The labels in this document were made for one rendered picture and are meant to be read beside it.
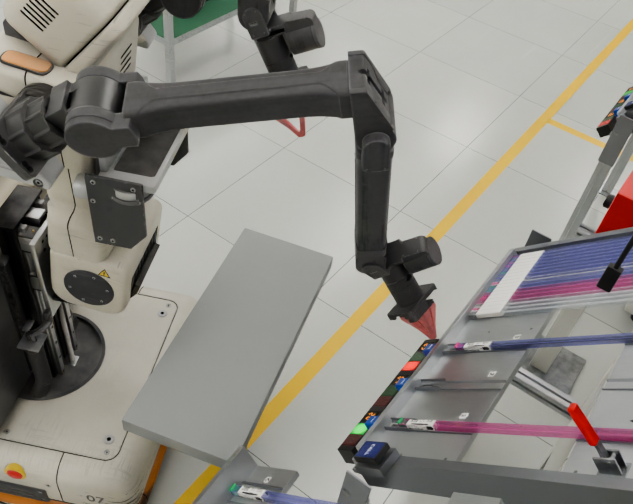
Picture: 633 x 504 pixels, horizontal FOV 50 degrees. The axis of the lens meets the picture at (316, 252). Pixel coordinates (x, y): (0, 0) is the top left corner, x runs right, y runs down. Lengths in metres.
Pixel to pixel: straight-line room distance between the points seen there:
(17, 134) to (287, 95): 0.38
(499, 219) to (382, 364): 0.93
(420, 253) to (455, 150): 1.94
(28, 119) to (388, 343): 1.57
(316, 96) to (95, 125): 0.29
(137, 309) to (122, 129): 1.09
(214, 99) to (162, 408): 0.70
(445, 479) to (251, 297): 0.68
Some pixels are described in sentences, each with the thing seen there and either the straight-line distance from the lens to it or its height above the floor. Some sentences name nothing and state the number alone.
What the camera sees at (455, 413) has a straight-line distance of 1.22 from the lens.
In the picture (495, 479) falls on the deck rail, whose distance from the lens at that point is 1.05.
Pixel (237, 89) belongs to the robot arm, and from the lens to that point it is 0.92.
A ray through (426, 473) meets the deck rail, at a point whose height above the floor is 0.83.
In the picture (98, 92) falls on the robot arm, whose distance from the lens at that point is 0.98.
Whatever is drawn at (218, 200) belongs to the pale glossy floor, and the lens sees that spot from 2.72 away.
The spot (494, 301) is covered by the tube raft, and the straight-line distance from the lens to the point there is 1.48.
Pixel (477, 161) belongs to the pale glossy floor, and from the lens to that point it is 3.17.
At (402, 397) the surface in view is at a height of 0.73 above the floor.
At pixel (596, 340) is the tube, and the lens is 1.22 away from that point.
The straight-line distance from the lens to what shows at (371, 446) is 1.17.
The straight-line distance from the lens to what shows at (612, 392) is 1.12.
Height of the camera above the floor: 1.80
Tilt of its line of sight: 45 degrees down
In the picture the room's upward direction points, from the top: 9 degrees clockwise
